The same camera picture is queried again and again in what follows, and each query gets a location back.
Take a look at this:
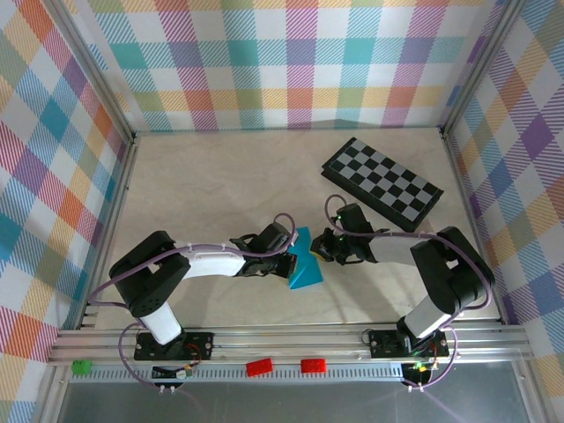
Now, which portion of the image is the blue paper sheet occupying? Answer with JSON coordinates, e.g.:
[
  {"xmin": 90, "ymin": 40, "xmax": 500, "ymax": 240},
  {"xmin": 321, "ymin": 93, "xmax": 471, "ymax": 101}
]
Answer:
[{"xmin": 288, "ymin": 226, "xmax": 324, "ymax": 292}]

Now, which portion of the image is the grey metal sheet panel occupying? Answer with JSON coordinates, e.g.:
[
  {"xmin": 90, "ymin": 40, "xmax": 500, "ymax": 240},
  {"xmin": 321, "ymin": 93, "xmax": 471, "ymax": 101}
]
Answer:
[{"xmin": 56, "ymin": 382, "xmax": 530, "ymax": 423}]

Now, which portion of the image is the black grey folding chessboard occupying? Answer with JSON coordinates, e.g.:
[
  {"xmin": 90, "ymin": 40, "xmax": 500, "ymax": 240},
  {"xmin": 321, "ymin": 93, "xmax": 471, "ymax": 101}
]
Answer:
[{"xmin": 320, "ymin": 137, "xmax": 444, "ymax": 234}]

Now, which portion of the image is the small right connector board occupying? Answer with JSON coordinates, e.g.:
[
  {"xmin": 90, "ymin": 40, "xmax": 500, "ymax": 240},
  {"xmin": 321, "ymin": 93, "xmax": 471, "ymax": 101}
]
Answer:
[{"xmin": 403, "ymin": 360, "xmax": 435, "ymax": 383}]

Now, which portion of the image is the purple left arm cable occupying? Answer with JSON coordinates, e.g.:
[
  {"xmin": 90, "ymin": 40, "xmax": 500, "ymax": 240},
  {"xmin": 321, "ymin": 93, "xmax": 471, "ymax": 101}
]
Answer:
[{"xmin": 90, "ymin": 213, "xmax": 297, "ymax": 393}]

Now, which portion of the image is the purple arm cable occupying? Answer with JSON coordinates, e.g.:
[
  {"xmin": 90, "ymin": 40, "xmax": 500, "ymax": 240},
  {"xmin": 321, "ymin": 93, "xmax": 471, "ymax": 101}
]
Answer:
[
  {"xmin": 324, "ymin": 193, "xmax": 494, "ymax": 392},
  {"xmin": 90, "ymin": 213, "xmax": 297, "ymax": 393}
]

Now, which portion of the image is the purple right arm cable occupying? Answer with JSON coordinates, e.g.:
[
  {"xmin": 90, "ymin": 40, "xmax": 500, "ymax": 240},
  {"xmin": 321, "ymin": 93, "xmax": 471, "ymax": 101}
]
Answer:
[{"xmin": 324, "ymin": 193, "xmax": 494, "ymax": 392}]

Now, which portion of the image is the aluminium mounting rail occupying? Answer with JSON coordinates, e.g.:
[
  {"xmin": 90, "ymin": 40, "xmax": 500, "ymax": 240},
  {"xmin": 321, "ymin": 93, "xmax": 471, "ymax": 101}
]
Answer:
[{"xmin": 47, "ymin": 323, "xmax": 530, "ymax": 367}]

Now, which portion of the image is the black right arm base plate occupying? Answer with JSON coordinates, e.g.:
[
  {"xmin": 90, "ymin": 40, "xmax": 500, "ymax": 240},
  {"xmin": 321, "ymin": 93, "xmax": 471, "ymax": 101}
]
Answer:
[{"xmin": 367, "ymin": 328, "xmax": 450, "ymax": 359}]

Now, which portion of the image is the aluminium table edge rail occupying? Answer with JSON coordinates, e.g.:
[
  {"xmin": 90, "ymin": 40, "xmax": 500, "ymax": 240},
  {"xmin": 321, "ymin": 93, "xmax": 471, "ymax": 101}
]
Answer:
[
  {"xmin": 439, "ymin": 125, "xmax": 506, "ymax": 327},
  {"xmin": 77, "ymin": 136, "xmax": 140, "ymax": 330}
]

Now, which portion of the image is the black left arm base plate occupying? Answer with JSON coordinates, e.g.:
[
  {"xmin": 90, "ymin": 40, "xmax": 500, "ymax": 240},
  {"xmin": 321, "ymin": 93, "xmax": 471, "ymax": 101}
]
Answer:
[{"xmin": 134, "ymin": 330, "xmax": 216, "ymax": 362}]

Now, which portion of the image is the grey slotted cable duct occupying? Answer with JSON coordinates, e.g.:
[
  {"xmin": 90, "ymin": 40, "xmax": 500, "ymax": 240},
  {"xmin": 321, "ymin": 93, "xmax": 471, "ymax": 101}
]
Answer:
[{"xmin": 70, "ymin": 363, "xmax": 442, "ymax": 384}]

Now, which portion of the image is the aluminium frame post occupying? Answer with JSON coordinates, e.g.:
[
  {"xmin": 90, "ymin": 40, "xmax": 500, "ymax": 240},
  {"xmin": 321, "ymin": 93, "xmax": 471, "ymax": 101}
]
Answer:
[
  {"xmin": 439, "ymin": 0, "xmax": 530, "ymax": 136},
  {"xmin": 41, "ymin": 0, "xmax": 140, "ymax": 146}
]

